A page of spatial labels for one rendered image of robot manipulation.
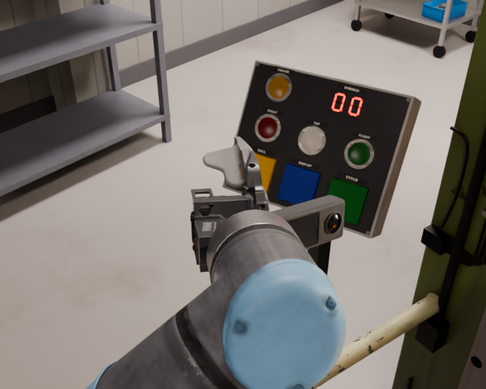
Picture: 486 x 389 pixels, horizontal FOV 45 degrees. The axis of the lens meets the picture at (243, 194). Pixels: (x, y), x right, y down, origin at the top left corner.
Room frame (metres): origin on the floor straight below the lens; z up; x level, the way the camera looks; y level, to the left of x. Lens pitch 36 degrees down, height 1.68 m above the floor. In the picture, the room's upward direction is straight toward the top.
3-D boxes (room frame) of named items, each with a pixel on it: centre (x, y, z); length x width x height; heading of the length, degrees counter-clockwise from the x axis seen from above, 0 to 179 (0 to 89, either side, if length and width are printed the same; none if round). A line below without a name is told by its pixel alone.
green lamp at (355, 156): (0.96, -0.22, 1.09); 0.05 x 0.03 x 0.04; 34
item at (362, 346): (0.90, -0.29, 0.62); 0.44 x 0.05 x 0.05; 124
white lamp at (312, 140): (1.01, -0.14, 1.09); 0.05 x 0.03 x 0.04; 34
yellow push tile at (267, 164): (1.02, -0.03, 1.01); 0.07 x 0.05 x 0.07; 59
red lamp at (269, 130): (1.06, -0.05, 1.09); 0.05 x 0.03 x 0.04; 34
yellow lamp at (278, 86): (1.10, -0.07, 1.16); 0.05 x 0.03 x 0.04; 34
